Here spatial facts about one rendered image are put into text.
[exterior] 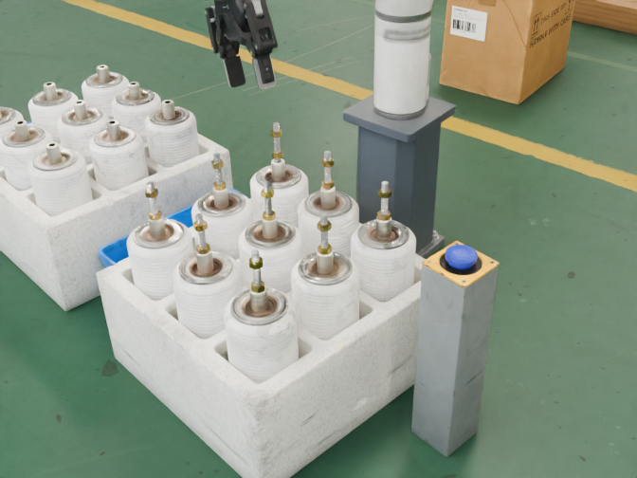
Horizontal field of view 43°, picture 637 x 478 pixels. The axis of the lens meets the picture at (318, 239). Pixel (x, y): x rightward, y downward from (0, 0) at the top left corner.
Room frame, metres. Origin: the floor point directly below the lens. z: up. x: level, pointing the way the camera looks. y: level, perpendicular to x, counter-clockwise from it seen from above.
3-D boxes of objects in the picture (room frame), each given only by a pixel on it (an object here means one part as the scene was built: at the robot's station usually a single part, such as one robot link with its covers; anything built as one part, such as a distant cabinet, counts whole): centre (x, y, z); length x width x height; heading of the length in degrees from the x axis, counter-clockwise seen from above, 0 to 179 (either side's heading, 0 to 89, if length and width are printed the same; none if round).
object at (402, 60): (1.30, -0.15, 0.39); 0.09 x 0.09 x 0.17; 49
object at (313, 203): (1.06, -0.02, 0.25); 0.08 x 0.08 x 0.01
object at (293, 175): (1.15, 0.06, 0.25); 0.08 x 0.08 x 0.01
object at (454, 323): (0.82, -0.18, 0.16); 0.07 x 0.07 x 0.31; 42
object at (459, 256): (0.82, -0.18, 0.32); 0.04 x 0.04 x 0.02
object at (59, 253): (1.39, 0.44, 0.09); 0.39 x 0.39 x 0.18; 42
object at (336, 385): (0.98, 0.07, 0.09); 0.39 x 0.39 x 0.18; 42
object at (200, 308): (0.90, 0.16, 0.16); 0.10 x 0.10 x 0.18
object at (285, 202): (1.15, 0.06, 0.16); 0.10 x 0.10 x 0.18
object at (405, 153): (1.30, -0.15, 0.15); 0.15 x 0.15 x 0.30; 49
